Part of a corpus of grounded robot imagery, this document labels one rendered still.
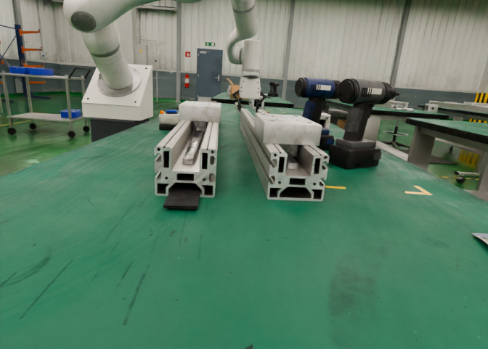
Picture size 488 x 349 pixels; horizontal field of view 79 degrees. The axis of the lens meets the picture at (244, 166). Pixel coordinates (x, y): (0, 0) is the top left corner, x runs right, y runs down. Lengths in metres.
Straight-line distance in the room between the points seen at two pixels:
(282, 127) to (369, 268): 0.30
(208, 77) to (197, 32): 1.68
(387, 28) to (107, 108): 12.52
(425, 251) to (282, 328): 0.24
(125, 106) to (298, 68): 11.21
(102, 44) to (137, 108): 0.28
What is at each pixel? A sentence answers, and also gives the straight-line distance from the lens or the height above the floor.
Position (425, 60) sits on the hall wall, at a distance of 14.00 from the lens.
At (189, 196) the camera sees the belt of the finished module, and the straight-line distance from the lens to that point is 0.49.
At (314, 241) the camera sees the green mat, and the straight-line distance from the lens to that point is 0.41.
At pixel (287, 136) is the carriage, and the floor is 0.88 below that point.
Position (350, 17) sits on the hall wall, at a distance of 12.98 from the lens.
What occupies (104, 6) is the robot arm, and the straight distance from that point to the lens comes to 1.19.
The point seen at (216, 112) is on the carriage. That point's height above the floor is 0.89.
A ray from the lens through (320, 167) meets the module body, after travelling 0.52.
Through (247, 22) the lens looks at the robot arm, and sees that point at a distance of 1.31.
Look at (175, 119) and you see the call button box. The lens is 1.13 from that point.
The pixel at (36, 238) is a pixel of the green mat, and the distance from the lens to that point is 0.43.
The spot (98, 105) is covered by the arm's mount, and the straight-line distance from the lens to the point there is 1.44.
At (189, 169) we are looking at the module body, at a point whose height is 0.82.
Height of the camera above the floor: 0.97
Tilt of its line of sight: 16 degrees down
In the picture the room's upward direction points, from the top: 4 degrees clockwise
